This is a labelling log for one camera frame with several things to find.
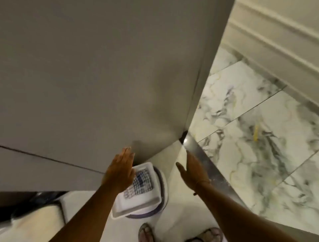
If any person's right sandaled foot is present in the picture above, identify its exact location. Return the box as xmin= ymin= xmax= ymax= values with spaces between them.
xmin=185 ymin=227 xmax=224 ymax=242

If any dark furniture piece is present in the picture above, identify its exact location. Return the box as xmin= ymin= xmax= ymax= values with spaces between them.
xmin=0 ymin=191 xmax=68 ymax=242

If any person's left forearm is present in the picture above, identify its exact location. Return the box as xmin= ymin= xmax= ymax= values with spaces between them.
xmin=50 ymin=183 xmax=125 ymax=242

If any white baseboard moulding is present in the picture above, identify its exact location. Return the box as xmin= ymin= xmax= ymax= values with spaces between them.
xmin=220 ymin=0 xmax=319 ymax=114

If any round white blue-rimmed stool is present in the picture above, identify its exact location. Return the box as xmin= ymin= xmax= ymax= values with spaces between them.
xmin=126 ymin=166 xmax=169 ymax=220

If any person's right forearm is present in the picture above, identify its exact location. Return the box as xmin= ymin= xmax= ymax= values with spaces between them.
xmin=195 ymin=183 xmax=299 ymax=242

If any person's sandaled foot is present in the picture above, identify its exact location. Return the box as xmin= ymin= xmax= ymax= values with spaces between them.
xmin=138 ymin=223 xmax=156 ymax=242
xmin=185 ymin=227 xmax=224 ymax=242

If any person's right hand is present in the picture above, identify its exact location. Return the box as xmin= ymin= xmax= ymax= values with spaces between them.
xmin=175 ymin=150 xmax=212 ymax=193

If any black granite threshold strip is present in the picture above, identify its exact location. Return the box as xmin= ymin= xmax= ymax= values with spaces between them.
xmin=183 ymin=132 xmax=248 ymax=208

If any person's left sandaled foot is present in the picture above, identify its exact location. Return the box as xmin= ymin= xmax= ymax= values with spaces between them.
xmin=138 ymin=223 xmax=156 ymax=242

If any white rectangular basin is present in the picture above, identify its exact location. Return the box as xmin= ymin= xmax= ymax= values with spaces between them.
xmin=111 ymin=162 xmax=162 ymax=220

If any thin wrist bracelet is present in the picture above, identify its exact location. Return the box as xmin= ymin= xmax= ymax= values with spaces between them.
xmin=193 ymin=180 xmax=212 ymax=196

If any checkered cleaning cloth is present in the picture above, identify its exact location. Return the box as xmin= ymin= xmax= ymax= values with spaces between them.
xmin=124 ymin=167 xmax=153 ymax=199

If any person's left hand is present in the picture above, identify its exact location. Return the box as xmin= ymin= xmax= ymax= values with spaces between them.
xmin=101 ymin=147 xmax=137 ymax=194

